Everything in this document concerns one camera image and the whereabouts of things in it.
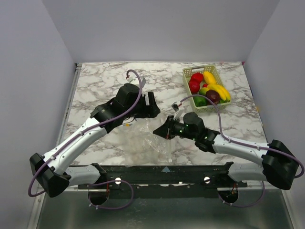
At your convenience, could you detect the clear zip top bag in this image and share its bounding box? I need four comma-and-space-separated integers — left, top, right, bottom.
118, 115, 175, 167

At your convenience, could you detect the green bell pepper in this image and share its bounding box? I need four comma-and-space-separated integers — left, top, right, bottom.
193, 96, 207, 107

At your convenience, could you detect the yellow green lemon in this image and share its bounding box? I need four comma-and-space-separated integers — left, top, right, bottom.
198, 87, 209, 95

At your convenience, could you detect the dark maroon fruit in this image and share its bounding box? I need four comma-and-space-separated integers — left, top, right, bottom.
205, 90, 221, 104

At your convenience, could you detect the yellow banana bunch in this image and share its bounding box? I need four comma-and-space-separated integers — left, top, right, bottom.
207, 84, 231, 102

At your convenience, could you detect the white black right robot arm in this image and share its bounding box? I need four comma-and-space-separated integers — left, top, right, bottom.
153, 112, 299, 190

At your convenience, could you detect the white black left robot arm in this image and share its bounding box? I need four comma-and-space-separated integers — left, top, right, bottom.
30, 83, 160, 198

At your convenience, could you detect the red round fruit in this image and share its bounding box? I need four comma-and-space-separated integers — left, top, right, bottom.
188, 81, 201, 94

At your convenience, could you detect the pale green perforated basket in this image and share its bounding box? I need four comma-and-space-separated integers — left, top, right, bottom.
183, 65, 231, 113

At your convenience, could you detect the red bell pepper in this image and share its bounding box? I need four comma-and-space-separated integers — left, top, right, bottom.
190, 73, 204, 83

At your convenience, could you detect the yellow mango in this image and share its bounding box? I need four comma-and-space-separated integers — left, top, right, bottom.
203, 71, 217, 84

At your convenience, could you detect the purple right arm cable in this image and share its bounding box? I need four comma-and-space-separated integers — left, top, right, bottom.
178, 94, 305, 178

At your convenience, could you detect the black mounting rail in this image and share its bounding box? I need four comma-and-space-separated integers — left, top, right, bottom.
78, 162, 247, 199

